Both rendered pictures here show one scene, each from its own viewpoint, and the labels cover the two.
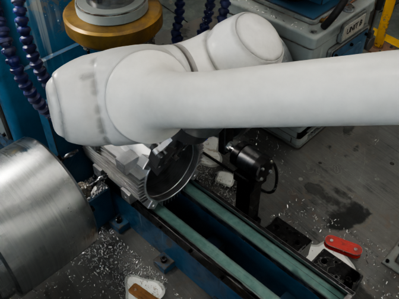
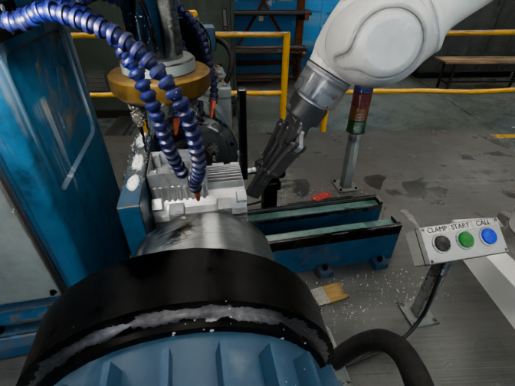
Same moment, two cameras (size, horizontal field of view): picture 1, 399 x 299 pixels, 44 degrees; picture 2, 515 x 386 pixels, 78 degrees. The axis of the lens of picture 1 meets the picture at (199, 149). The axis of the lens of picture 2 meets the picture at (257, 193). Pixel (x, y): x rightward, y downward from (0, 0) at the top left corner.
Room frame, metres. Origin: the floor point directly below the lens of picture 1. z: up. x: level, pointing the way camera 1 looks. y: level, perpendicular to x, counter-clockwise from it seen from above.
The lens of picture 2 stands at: (0.34, 0.55, 1.49)
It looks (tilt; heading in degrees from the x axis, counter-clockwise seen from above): 36 degrees down; 304
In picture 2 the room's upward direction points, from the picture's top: straight up
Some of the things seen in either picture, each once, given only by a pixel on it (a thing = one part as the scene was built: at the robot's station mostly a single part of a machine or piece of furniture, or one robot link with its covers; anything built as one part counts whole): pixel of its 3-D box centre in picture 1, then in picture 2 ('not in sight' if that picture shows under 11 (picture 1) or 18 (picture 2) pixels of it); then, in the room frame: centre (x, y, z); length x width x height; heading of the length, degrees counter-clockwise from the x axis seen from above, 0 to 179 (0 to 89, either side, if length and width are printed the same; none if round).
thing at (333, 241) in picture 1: (342, 247); (320, 198); (0.67, -0.33, 0.81); 0.09 x 0.03 x 0.02; 63
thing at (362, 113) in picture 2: not in sight; (359, 111); (0.63, -0.47, 1.10); 0.06 x 0.06 x 0.04
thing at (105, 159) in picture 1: (142, 147); (201, 205); (0.79, 0.13, 1.01); 0.20 x 0.19 x 0.19; 45
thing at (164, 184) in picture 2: not in sight; (179, 174); (0.82, 0.15, 1.11); 0.12 x 0.11 x 0.07; 45
